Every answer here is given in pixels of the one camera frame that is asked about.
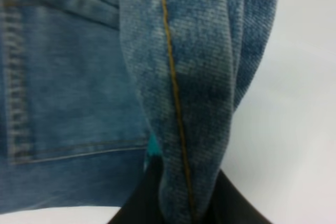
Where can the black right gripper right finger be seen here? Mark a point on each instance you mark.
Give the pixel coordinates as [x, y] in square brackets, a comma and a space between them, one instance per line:
[229, 206]

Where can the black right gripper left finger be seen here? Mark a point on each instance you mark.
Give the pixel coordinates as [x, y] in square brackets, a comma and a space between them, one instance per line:
[143, 205]

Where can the children's blue denim shorts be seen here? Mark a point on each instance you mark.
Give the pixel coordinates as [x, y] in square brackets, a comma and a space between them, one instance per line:
[91, 90]

